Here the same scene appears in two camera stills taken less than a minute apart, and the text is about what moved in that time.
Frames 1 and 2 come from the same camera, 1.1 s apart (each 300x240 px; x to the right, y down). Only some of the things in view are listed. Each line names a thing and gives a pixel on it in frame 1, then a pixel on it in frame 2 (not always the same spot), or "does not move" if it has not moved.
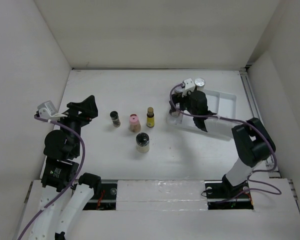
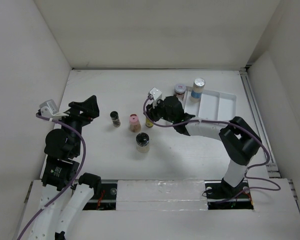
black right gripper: (181, 106) to (151, 112)
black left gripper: (88, 107) does not move
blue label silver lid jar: (200, 83) does not move
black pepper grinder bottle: (115, 119) does not move
